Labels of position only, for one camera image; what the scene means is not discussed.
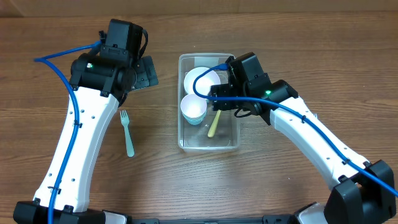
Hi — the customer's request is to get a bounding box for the clear plastic container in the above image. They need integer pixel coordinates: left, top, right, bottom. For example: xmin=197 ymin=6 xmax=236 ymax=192
xmin=178 ymin=53 xmax=240 ymax=152

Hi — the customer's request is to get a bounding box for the yellow fork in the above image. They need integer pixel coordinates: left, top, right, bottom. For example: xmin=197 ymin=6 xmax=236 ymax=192
xmin=207 ymin=110 xmax=221 ymax=138

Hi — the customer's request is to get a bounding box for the green fork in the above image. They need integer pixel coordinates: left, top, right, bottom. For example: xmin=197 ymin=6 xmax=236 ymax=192
xmin=120 ymin=110 xmax=135 ymax=157

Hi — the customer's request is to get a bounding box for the right blue cable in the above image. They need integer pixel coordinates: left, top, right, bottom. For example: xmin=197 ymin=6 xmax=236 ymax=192
xmin=192 ymin=63 xmax=398 ymax=198

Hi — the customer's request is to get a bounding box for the pink cup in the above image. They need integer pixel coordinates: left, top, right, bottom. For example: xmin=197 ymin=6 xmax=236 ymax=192
xmin=180 ymin=94 xmax=207 ymax=119

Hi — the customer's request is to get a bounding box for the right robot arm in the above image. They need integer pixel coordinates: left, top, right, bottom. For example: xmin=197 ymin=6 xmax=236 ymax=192
xmin=209 ymin=74 xmax=397 ymax=223

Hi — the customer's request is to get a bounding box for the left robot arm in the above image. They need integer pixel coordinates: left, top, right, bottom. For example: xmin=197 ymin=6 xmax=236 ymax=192
xmin=13 ymin=42 xmax=158 ymax=223

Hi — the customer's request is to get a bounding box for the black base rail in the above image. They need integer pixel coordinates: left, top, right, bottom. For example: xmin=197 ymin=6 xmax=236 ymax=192
xmin=126 ymin=214 xmax=300 ymax=224

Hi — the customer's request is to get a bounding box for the blue cup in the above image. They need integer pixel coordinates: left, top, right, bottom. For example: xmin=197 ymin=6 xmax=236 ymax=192
xmin=184 ymin=116 xmax=205 ymax=126

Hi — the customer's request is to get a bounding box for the white bowl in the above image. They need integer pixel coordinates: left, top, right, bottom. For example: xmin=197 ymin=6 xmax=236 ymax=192
xmin=183 ymin=67 xmax=221 ymax=95

